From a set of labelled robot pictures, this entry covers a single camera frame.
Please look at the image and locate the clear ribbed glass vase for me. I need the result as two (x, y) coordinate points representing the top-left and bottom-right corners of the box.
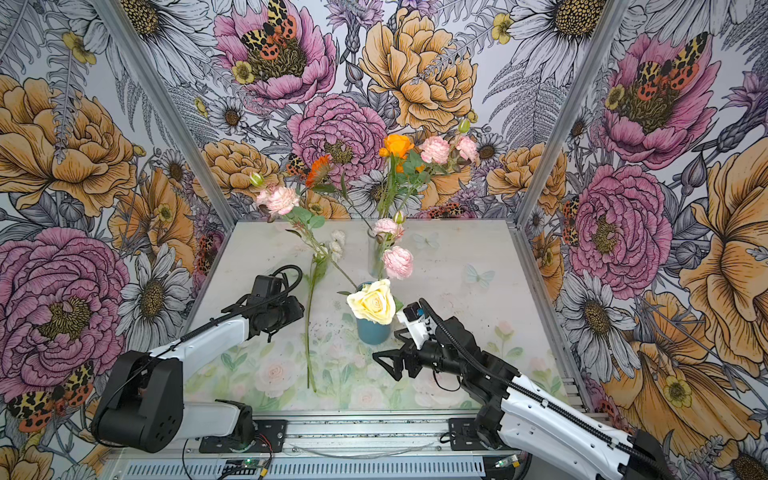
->
(368, 232), (388, 280)

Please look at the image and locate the yellow orange poppy stem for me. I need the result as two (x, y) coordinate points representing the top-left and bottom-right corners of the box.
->
(377, 134), (428, 218)

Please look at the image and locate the aluminium front rail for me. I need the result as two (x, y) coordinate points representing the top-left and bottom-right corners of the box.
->
(110, 410), (625, 460)

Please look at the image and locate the cream rose stem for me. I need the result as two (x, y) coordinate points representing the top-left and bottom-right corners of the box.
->
(337, 279), (404, 325)

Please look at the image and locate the white daisy flower stem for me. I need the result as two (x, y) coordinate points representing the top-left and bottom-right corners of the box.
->
(303, 230), (346, 393)

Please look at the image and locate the small pink carnation stem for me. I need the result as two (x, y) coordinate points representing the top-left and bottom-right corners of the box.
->
(372, 211), (414, 280)

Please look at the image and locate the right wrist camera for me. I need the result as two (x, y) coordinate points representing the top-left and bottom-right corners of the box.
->
(396, 302), (435, 350)

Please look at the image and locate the large pink peony stem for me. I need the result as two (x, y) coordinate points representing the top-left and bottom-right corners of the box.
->
(410, 118), (480, 178)

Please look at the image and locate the orange marigold flower stem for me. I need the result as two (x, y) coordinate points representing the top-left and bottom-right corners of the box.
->
(305, 154), (338, 193)

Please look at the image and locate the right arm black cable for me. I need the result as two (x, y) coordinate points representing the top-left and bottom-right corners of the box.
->
(418, 297), (670, 475)

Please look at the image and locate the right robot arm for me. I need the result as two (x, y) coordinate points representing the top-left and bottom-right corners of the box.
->
(373, 317), (672, 479)

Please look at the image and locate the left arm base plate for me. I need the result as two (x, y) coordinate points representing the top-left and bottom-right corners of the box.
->
(199, 419), (288, 454)

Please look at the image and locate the teal ceramic vase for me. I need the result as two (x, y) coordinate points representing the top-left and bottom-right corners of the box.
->
(356, 318), (391, 345)

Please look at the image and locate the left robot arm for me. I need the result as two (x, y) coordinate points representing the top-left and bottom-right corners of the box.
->
(89, 265), (304, 453)

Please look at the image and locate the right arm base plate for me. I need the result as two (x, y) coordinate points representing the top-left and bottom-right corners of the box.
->
(440, 417), (507, 451)

